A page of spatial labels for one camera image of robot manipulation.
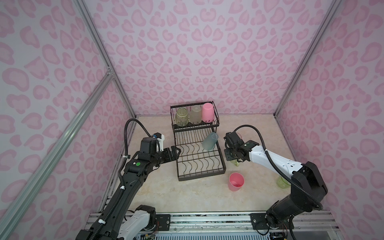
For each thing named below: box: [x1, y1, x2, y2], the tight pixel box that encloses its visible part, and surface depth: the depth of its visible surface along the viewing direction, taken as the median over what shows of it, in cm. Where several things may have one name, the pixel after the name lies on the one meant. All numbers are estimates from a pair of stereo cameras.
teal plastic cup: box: [201, 132, 219, 151], surface depth 99 cm
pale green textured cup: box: [189, 105, 202, 125], surface depth 88 cm
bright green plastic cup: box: [175, 107, 189, 127], surface depth 86 cm
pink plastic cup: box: [202, 102, 215, 123], surface depth 87 cm
